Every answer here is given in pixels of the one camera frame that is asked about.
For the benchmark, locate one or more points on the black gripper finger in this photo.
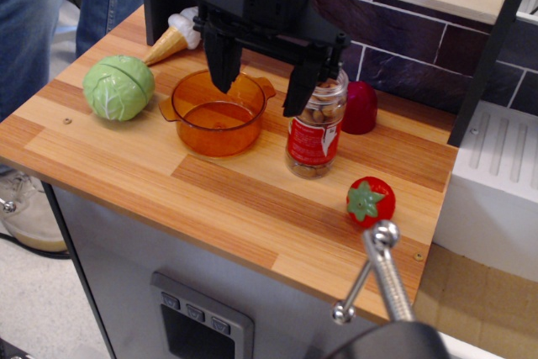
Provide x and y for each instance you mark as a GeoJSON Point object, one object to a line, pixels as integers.
{"type": "Point", "coordinates": [307, 73]}
{"type": "Point", "coordinates": [223, 55]}

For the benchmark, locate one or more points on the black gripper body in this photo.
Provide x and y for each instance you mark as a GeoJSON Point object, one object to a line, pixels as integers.
{"type": "Point", "coordinates": [276, 28]}

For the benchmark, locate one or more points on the clear almond jar red label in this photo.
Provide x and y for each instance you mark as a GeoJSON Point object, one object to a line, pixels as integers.
{"type": "Point", "coordinates": [313, 136]}

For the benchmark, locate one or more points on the orange transparent pot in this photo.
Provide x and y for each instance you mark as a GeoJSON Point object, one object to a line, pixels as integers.
{"type": "Point", "coordinates": [218, 124]}

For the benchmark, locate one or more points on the toy ice cream cone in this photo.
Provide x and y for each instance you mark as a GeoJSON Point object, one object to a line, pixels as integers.
{"type": "Point", "coordinates": [180, 35]}

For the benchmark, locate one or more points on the dark red jar lid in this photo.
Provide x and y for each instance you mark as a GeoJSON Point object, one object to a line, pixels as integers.
{"type": "Point", "coordinates": [361, 110]}

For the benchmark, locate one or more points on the green toy cabbage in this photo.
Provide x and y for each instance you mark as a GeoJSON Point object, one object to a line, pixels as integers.
{"type": "Point", "coordinates": [118, 87]}

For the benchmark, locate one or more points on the red toy tomato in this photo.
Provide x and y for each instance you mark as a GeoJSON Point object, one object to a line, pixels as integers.
{"type": "Point", "coordinates": [368, 200]}

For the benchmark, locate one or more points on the person leg blue jeans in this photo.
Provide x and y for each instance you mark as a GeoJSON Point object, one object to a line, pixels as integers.
{"type": "Point", "coordinates": [27, 31]}

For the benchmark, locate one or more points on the white ribbed sink board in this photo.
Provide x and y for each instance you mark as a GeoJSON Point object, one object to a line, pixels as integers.
{"type": "Point", "coordinates": [499, 150]}

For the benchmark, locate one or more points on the beige sneaker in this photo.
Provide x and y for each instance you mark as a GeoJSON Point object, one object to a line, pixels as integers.
{"type": "Point", "coordinates": [33, 222]}

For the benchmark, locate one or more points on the grey oven control panel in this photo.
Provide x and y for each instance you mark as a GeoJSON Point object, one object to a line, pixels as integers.
{"type": "Point", "coordinates": [197, 326]}

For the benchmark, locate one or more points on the black metal shelf post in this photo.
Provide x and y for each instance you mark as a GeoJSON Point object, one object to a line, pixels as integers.
{"type": "Point", "coordinates": [506, 17]}

